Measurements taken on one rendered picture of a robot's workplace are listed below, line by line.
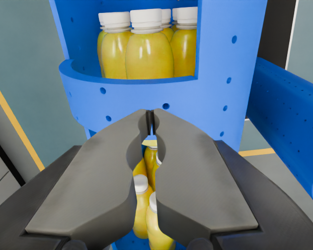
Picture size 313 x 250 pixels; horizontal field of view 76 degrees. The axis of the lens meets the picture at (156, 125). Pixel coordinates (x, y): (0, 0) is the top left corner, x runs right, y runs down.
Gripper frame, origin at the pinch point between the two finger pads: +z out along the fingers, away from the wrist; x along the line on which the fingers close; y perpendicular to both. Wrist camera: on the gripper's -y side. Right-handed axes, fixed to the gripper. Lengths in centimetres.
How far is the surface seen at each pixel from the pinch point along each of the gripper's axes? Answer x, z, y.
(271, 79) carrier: 48, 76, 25
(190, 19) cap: 4.6, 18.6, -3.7
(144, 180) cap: -4.2, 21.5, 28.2
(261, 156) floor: 86, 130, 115
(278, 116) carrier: 42, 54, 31
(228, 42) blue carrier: 7.1, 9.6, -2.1
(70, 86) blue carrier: -10.1, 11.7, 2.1
